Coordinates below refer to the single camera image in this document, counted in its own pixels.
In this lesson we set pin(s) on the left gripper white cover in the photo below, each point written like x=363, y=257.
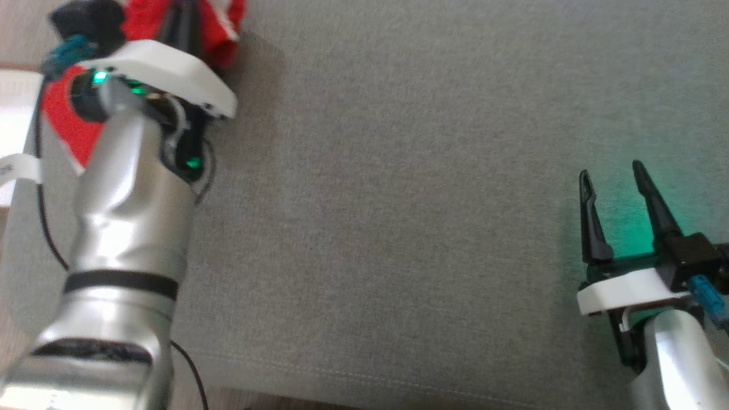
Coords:
x=171, y=71

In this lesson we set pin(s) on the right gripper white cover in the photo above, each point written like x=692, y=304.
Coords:
x=626, y=290

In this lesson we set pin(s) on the red shorts white trim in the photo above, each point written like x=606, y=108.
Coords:
x=142, y=20

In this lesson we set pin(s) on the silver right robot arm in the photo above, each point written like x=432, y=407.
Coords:
x=678, y=364

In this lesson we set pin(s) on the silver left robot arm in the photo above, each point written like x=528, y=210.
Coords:
x=125, y=228

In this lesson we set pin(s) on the blue right wrist connector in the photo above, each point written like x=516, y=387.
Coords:
x=706, y=296

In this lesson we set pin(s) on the blue wrist connector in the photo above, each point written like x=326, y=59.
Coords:
x=706, y=296
x=62, y=54

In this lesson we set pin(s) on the blue left wrist connector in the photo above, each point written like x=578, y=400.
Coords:
x=62, y=54

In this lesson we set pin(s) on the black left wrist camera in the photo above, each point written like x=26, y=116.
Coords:
x=85, y=20

